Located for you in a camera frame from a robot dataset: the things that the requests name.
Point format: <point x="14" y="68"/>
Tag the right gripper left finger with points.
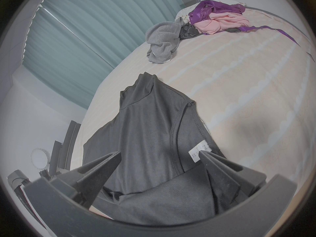
<point x="93" y="179"/>

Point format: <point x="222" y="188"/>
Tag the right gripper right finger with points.
<point x="222" y="179"/>

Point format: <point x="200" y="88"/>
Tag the black T-shirt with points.
<point x="148" y="137"/>

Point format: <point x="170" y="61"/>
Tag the bed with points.
<point x="246" y="102"/>

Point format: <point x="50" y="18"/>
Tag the black chest of drawers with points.
<point x="68" y="142"/>

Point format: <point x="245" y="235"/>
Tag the round white-framed mirror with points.
<point x="39" y="159"/>

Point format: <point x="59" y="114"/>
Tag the blue-green curtain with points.
<point x="61" y="65"/>
<point x="111" y="16"/>

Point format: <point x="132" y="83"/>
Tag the small black garment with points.
<point x="187" y="31"/>

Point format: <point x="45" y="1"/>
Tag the purple ribbon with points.
<point x="309" y="54"/>

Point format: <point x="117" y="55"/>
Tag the grey garment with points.
<point x="163" y="38"/>

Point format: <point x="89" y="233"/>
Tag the pink garment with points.
<point x="212" y="25"/>

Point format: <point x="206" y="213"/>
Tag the purple garment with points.
<point x="205" y="10"/>

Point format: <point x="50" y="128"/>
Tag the white printed pillow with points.
<point x="181" y="13"/>

